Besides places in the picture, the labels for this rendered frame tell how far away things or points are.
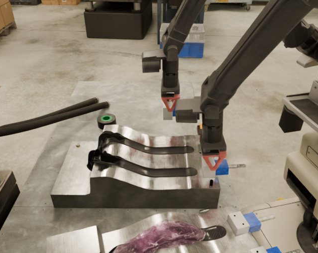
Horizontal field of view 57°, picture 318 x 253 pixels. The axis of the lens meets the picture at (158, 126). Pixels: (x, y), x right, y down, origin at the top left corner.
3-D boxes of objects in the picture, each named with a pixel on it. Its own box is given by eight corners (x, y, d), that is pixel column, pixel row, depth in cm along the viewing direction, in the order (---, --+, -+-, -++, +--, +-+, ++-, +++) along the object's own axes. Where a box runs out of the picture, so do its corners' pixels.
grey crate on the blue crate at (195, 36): (203, 34, 423) (204, 23, 415) (204, 43, 390) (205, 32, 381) (161, 32, 428) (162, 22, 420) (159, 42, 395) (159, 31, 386)
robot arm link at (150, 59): (178, 46, 91) (175, 32, 97) (141, 48, 91) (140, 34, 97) (176, 78, 100) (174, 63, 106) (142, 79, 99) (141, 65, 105)
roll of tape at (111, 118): (102, 132, 123) (101, 125, 121) (95, 123, 128) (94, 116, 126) (119, 126, 126) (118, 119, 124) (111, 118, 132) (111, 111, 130)
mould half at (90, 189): (206, 154, 111) (209, 124, 103) (217, 209, 90) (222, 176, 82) (74, 153, 111) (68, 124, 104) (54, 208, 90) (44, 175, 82)
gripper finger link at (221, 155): (202, 176, 85) (202, 149, 80) (200, 160, 91) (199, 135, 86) (226, 174, 85) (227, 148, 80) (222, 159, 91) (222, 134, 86)
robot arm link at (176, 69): (180, 56, 97) (177, 50, 102) (159, 57, 97) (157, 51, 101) (179, 76, 101) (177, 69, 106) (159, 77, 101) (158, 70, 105)
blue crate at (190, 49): (202, 48, 436) (203, 33, 423) (203, 58, 402) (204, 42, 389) (161, 46, 441) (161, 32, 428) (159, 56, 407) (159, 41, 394)
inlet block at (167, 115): (196, 112, 115) (197, 101, 112) (197, 119, 111) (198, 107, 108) (163, 113, 116) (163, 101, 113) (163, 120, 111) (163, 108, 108)
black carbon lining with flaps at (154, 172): (193, 149, 102) (194, 127, 97) (197, 183, 89) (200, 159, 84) (93, 149, 102) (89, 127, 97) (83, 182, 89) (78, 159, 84)
